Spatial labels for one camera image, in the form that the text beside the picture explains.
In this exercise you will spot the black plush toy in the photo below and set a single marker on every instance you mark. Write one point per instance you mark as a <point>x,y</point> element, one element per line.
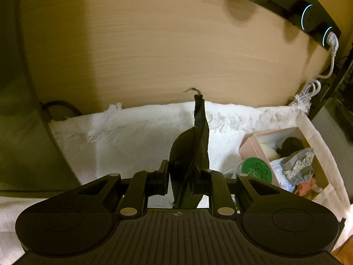
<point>290,146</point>

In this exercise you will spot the dark green sofa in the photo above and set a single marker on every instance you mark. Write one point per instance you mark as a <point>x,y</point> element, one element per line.
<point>31,161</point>

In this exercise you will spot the yellow white soft toy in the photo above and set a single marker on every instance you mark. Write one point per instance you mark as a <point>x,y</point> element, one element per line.
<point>269,152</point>

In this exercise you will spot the black mesh round pouch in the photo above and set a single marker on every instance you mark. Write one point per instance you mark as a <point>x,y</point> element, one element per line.
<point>189,156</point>

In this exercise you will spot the dark glass cabinet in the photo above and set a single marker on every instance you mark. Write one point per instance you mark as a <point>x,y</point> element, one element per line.
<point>331,112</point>

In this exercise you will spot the green lid glass jar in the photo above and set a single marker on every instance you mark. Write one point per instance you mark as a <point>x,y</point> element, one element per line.
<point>255,167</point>

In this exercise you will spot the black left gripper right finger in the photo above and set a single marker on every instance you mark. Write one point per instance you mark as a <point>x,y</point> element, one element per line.
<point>213,184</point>

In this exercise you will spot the grey lace fabric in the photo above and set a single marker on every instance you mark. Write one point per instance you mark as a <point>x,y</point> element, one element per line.
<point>297,167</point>

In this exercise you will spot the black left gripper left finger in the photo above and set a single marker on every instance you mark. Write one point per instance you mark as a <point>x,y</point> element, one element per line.
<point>137,190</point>

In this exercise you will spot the white power plug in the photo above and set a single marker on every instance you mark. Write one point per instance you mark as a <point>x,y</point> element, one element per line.
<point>333,42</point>

